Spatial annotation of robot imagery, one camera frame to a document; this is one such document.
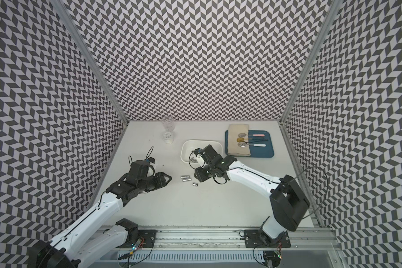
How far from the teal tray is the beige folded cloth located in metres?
0.01

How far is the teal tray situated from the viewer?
1016 mm

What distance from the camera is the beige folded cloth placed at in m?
1.02
